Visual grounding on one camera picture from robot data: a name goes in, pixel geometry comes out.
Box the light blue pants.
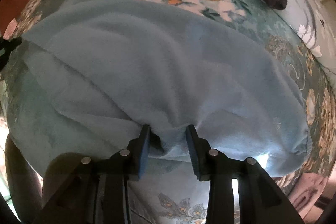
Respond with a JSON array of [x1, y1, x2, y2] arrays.
[[23, 0, 311, 177]]

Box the teal floral bed blanket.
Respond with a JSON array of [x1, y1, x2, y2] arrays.
[[1, 0, 335, 223]]

